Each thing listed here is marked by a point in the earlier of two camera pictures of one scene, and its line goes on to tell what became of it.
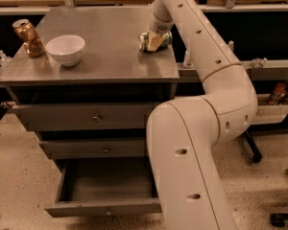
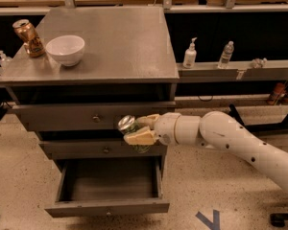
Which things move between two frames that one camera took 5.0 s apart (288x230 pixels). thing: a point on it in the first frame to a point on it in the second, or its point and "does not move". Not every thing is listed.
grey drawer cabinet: (92, 115) does not move
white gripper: (160, 26) to (165, 128)
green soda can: (165, 41) to (128, 124)
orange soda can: (30, 37) does not move
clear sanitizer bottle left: (5, 61) does not move
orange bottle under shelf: (278, 91) does not move
